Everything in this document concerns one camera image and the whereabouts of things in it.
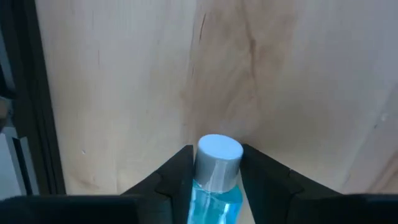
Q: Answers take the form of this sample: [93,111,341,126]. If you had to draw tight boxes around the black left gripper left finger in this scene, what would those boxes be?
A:
[121,144,195,224]

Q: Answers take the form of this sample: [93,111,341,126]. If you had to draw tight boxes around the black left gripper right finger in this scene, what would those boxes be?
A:
[238,143,343,224]

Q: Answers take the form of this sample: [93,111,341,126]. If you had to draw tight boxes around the teal white tube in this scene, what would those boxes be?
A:
[185,133,244,224]

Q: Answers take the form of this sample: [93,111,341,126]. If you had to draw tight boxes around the black aluminium table frame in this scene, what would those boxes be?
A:
[0,0,67,196]

